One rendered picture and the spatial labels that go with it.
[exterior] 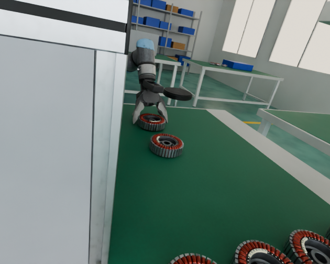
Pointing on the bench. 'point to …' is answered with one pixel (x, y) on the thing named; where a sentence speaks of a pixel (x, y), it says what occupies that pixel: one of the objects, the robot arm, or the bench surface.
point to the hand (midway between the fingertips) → (151, 123)
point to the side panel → (105, 148)
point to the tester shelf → (65, 22)
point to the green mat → (203, 194)
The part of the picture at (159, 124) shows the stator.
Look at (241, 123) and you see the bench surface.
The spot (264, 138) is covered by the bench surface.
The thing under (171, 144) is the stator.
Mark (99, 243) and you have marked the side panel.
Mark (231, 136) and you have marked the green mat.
